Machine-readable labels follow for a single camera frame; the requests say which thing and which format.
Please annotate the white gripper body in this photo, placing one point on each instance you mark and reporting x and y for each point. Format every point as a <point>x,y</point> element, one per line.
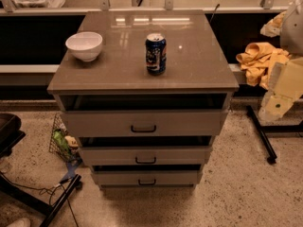
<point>294,28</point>

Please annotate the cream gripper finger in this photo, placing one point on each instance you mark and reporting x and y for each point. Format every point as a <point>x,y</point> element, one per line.
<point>273,107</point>

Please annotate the grey bottom drawer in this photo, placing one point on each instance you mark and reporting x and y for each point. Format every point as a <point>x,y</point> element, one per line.
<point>148,178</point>

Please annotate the grey drawer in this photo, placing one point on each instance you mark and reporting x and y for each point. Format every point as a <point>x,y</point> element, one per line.
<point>136,156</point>
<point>148,178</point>
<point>144,123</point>

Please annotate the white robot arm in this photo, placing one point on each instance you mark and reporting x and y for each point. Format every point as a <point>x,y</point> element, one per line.
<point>291,35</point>

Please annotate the grey drawer cabinet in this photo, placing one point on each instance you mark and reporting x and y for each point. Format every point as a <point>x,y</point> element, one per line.
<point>197,77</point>

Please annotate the grey middle drawer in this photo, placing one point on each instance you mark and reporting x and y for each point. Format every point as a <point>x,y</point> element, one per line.
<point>136,156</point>

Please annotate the grey top drawer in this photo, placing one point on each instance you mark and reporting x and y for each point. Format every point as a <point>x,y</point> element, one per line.
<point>144,123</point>

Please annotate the black stand leg right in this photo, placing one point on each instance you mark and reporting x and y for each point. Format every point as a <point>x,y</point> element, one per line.
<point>264,130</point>

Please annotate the yellow crumpled cloth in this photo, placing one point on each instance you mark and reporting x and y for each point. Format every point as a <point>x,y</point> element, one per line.
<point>258,60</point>

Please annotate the blue soda can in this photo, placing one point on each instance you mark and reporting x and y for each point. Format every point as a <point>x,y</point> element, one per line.
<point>156,53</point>

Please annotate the white ceramic bowl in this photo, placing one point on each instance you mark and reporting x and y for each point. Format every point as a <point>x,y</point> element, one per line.
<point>85,46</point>

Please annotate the green bag in basket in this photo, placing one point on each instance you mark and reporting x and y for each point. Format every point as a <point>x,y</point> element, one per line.
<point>60,141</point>

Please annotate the black chair seat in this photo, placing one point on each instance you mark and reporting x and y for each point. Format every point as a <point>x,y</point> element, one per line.
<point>10,132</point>

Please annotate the white shoe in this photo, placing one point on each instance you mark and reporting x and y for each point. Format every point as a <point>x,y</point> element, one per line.
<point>21,222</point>

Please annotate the wire mesh basket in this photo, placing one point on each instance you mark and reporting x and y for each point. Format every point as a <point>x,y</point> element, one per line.
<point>73,145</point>

